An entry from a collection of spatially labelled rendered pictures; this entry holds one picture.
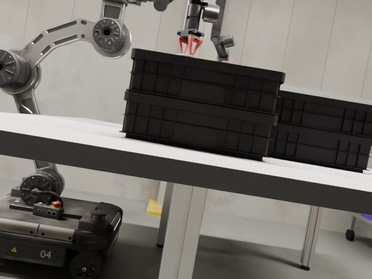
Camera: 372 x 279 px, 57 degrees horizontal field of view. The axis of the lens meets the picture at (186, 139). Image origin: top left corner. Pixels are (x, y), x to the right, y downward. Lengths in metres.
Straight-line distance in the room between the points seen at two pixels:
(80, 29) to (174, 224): 1.41
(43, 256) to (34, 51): 0.99
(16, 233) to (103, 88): 1.92
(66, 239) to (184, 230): 0.99
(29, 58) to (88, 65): 1.44
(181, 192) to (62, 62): 2.86
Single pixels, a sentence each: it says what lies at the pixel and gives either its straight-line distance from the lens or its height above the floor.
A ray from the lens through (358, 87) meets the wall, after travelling 3.68.
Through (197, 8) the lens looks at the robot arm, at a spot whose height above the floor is 1.22.
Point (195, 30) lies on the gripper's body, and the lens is 1.39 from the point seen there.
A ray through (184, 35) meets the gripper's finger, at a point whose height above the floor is 1.11.
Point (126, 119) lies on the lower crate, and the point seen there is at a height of 0.75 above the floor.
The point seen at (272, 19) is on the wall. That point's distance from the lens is 3.47.
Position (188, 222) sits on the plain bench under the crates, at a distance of 0.63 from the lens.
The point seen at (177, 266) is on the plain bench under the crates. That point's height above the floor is 0.50.
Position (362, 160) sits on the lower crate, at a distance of 1.30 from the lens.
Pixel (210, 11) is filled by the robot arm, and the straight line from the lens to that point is 1.45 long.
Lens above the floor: 0.76
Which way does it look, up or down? 2 degrees down
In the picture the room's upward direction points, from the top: 10 degrees clockwise
